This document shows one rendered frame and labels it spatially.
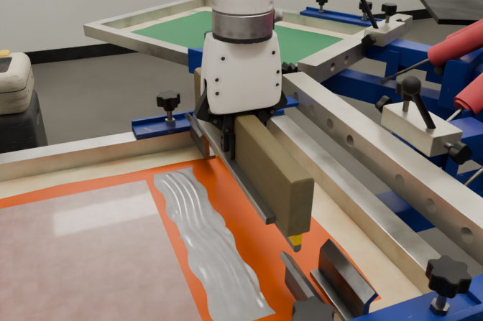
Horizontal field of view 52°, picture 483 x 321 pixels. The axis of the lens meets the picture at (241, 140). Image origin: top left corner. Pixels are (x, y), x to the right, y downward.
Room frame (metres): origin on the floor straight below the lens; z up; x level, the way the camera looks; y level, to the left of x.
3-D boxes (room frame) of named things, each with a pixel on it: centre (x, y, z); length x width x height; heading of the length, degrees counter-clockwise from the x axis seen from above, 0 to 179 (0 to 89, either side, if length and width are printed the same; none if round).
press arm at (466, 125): (0.73, -0.34, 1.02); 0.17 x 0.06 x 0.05; 111
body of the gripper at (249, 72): (0.60, 0.00, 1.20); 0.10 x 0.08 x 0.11; 111
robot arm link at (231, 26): (0.60, -0.01, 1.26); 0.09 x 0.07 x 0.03; 111
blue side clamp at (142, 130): (0.87, 0.06, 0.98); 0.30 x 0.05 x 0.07; 111
